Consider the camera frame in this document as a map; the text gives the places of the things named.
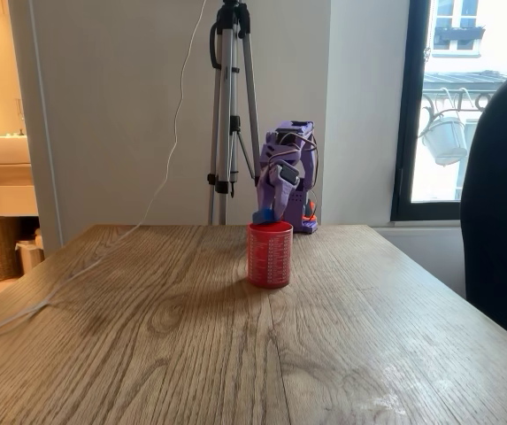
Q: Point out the purple gripper black motor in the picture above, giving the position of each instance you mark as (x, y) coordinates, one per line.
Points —
(278, 191)

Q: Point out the blue toy brick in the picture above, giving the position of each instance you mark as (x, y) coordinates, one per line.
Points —
(263, 217)

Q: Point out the purple robot arm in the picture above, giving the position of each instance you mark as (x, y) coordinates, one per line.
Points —
(306, 177)

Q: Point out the pink mug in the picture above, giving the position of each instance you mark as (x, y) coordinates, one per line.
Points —
(270, 257)

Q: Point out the black and orange table clamp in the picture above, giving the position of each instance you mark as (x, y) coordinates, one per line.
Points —
(309, 212)

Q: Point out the grey metal tripod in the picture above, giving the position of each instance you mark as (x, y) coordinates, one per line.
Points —
(228, 110)

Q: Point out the white hanging flower pot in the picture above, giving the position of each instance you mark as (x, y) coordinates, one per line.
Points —
(445, 139)

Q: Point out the person in black clothes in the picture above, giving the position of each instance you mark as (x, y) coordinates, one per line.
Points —
(501, 199)

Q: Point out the wooden vanity cabinet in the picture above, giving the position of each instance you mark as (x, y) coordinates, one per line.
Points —
(3, 188)

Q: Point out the white wash basin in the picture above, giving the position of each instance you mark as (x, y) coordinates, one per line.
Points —
(3, 149)

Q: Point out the black window frame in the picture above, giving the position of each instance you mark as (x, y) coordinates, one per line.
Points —
(405, 110)

